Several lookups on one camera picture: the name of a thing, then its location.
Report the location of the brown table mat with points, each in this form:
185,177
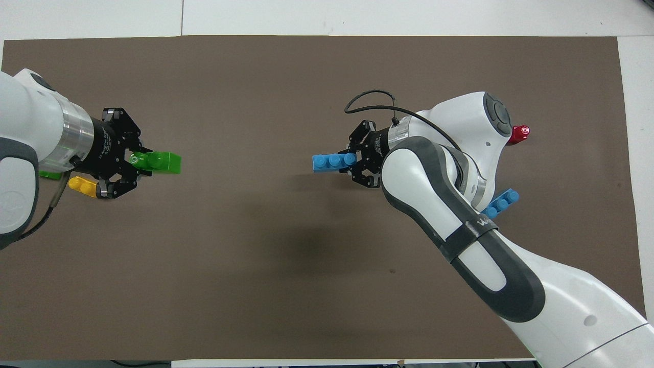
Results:
255,281

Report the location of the yellow two-stud brick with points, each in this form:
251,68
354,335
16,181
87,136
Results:
82,185

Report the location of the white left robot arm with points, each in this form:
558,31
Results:
25,128

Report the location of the green two-stud brick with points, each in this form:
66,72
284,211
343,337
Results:
48,175
163,162

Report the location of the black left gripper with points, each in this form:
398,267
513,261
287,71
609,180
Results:
104,148

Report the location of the red single-stud brick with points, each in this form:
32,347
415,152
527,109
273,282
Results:
520,134

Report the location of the blue three-stud brick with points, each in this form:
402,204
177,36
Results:
329,162
503,203

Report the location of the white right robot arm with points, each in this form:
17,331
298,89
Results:
460,204

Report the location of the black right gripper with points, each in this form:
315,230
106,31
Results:
375,151

